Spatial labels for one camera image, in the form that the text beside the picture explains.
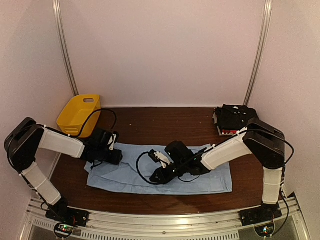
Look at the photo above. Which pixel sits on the yellow plastic basket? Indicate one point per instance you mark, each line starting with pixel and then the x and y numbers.
pixel 76 112

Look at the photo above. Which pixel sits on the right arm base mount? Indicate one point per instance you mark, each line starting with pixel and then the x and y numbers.
pixel 259 215

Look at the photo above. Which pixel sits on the black folded button shirt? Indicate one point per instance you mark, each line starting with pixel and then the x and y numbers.
pixel 233 117

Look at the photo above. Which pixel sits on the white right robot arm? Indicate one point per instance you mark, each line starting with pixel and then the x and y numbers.
pixel 258 141

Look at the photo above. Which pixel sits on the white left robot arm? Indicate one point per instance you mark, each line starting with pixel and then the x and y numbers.
pixel 30 140

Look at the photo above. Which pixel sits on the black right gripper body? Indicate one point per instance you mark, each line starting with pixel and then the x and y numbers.
pixel 181 169

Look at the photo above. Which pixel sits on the aluminium front rail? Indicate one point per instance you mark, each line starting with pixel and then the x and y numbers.
pixel 223 225

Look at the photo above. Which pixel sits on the aluminium corner post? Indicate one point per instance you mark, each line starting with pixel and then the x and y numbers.
pixel 63 46
pixel 264 31

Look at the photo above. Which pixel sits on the light blue long sleeve shirt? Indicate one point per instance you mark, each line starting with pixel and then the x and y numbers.
pixel 125 178

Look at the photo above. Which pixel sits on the red black plaid folded shirt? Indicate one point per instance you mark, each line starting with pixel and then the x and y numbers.
pixel 224 132

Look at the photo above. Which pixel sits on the aluminium right corner post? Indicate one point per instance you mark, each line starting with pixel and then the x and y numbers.
pixel 264 31

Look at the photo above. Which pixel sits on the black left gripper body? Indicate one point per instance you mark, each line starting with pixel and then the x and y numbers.
pixel 102 156

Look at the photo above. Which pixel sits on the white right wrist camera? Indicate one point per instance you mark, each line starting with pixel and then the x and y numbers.
pixel 159 157

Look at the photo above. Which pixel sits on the aluminium left corner post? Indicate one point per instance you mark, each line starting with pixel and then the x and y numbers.
pixel 63 46

